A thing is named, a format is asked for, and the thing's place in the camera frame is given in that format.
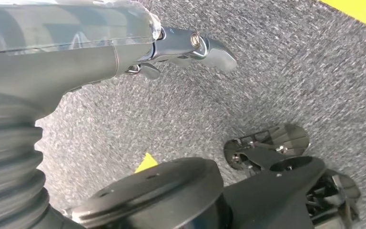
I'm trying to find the black base caster wheel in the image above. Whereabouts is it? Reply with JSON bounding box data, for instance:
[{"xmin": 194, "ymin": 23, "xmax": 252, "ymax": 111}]
[
  {"xmin": 223, "ymin": 123, "xmax": 310, "ymax": 174},
  {"xmin": 307, "ymin": 169, "xmax": 362, "ymax": 229}
]

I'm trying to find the yellow floor tape square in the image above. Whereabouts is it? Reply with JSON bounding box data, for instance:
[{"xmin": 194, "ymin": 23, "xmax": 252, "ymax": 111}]
[
  {"xmin": 134, "ymin": 153, "xmax": 159, "ymax": 174},
  {"xmin": 317, "ymin": 0, "xmax": 366, "ymax": 34}
]

